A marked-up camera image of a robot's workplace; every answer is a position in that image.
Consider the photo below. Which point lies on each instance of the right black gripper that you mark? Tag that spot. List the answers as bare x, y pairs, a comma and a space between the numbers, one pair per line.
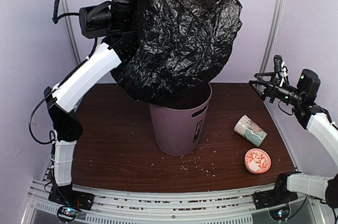
262, 95

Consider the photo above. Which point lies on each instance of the floral ceramic mug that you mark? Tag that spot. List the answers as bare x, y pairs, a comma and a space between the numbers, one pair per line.
249, 130

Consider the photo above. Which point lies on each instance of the black plastic trash bag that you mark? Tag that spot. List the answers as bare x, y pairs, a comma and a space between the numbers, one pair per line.
182, 44

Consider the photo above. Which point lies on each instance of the mauve plastic trash bin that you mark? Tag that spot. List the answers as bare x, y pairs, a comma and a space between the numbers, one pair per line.
178, 126

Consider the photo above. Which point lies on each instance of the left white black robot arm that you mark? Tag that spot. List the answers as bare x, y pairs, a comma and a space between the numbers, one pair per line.
108, 54

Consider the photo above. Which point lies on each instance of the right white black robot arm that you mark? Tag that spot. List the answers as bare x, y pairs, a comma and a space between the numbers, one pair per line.
313, 118

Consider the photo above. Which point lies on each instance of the orange patterned ceramic bowl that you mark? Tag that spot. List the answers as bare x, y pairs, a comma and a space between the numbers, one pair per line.
257, 161

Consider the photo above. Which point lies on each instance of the right aluminium frame post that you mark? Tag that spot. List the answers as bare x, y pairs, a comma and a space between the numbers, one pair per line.
272, 37

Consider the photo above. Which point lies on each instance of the aluminium frame post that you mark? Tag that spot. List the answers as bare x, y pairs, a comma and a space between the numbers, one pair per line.
70, 32
272, 37

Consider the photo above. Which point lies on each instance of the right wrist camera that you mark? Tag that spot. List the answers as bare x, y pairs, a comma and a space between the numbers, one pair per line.
281, 70

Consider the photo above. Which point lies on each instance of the left aluminium frame post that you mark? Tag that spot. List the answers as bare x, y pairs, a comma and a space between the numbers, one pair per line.
70, 32

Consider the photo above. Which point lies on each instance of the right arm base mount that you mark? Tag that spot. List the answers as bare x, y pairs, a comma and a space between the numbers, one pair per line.
278, 205

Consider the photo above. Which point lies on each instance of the aluminium front rail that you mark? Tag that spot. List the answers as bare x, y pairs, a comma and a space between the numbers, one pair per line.
111, 206

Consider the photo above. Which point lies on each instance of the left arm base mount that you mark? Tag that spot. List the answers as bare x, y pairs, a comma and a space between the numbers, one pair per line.
72, 202

